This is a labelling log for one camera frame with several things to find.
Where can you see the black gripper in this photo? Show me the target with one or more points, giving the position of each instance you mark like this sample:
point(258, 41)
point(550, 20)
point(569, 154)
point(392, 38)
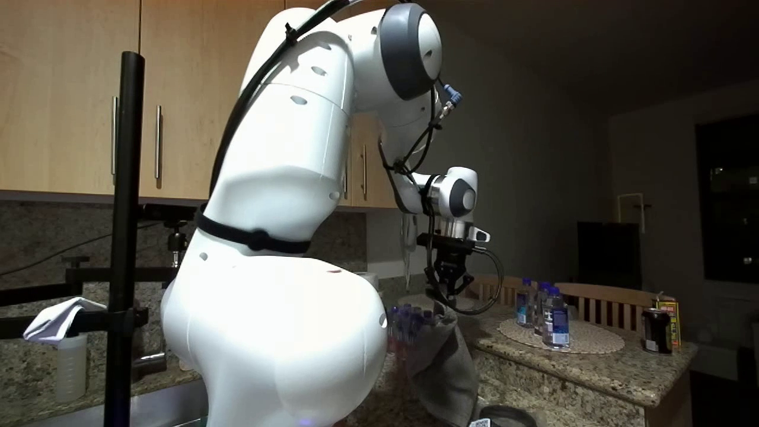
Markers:
point(452, 261)

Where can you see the grey towel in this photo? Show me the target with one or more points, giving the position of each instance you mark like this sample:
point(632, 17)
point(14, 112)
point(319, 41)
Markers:
point(441, 364)

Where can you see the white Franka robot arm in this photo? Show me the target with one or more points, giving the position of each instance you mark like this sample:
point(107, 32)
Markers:
point(276, 157)

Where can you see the light wooden chair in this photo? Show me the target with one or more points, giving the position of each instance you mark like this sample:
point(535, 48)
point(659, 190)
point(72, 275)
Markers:
point(608, 305)
point(506, 288)

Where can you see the clear water bottle blue cap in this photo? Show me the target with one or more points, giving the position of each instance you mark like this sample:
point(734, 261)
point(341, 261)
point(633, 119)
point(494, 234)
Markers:
point(523, 305)
point(541, 310)
point(558, 322)

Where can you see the light wooden cabinet door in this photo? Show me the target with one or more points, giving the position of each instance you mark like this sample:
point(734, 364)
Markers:
point(197, 87)
point(56, 96)
point(370, 178)

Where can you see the black round item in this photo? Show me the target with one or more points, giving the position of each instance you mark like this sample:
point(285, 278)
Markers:
point(506, 415)

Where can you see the black television screen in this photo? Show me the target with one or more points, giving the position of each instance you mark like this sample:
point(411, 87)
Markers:
point(608, 255)

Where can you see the yellow carton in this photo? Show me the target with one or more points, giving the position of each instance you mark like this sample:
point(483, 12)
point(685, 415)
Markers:
point(671, 322)

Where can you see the dark window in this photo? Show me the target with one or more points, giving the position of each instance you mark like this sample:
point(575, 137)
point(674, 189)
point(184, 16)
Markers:
point(732, 198)

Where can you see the black vertical pole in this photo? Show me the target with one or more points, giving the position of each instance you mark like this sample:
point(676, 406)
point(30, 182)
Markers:
point(123, 237)

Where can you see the white plastic container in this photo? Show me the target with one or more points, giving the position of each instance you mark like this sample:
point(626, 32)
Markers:
point(70, 368)

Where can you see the white crumpled cloth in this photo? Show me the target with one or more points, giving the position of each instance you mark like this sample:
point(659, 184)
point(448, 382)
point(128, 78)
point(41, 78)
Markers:
point(60, 316)

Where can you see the black horizontal clamp bar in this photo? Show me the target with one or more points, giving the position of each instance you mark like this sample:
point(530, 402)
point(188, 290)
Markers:
point(47, 294)

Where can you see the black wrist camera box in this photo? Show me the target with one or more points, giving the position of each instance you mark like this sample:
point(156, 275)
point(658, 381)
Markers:
point(475, 234)

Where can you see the white frame stand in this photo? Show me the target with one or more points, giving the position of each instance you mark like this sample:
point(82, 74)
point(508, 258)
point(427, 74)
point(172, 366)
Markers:
point(632, 208)

